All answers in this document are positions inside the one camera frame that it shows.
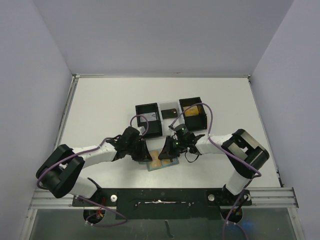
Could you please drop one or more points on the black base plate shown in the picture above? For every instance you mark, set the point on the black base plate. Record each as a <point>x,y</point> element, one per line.
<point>168,203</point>

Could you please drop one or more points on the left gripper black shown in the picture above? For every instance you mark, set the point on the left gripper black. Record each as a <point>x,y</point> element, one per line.
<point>144,155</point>

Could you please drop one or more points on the black card in white bin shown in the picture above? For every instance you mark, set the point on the black card in white bin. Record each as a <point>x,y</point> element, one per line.
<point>169,113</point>

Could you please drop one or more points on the black bin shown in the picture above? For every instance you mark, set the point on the black bin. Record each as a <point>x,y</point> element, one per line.
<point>195,118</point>
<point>154,127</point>

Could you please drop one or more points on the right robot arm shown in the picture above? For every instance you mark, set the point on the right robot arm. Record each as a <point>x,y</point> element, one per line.
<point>246,155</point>

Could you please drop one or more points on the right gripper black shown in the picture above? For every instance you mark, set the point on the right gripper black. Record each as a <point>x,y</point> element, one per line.
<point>172,146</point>

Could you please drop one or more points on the gold credit card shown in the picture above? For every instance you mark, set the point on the gold credit card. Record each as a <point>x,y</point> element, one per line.
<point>191,111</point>
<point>156,162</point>

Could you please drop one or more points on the silver card in left bin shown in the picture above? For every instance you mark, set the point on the silver card in left bin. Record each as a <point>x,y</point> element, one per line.
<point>150,116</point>

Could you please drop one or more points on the aluminium front rail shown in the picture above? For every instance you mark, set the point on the aluminium front rail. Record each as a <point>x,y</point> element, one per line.
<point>264,197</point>

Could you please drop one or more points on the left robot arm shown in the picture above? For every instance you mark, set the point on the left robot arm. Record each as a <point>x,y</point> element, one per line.
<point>60,173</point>

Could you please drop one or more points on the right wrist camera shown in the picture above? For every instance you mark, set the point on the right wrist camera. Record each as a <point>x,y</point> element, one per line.
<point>172,132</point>

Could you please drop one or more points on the black left bin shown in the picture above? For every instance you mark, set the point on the black left bin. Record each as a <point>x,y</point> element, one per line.
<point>154,127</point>

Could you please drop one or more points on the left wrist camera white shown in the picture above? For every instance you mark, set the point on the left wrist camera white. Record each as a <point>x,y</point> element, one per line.
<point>141,129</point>

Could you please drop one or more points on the gold credit card in bin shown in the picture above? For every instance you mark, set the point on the gold credit card in bin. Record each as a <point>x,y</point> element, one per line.
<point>191,111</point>

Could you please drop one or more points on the black right bin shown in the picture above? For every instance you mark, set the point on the black right bin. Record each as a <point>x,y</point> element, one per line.
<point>195,118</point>

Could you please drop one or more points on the green card holder wallet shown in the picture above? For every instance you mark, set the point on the green card holder wallet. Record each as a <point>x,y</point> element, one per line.
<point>147,164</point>

